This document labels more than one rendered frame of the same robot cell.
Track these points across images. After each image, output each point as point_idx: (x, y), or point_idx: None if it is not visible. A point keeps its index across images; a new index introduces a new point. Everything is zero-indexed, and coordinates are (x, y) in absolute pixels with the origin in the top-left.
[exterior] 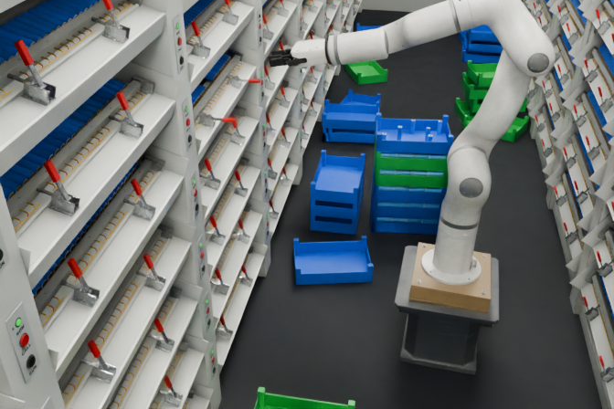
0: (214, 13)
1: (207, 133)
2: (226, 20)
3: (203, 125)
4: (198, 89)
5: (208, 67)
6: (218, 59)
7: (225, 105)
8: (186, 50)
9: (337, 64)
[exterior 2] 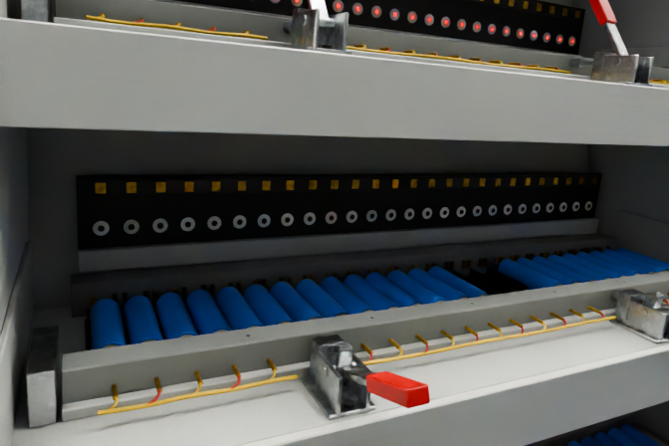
0: (564, 70)
1: (273, 430)
2: (600, 80)
3: (310, 392)
4: (447, 293)
5: (331, 97)
6: (626, 264)
7: (527, 367)
8: (261, 36)
9: None
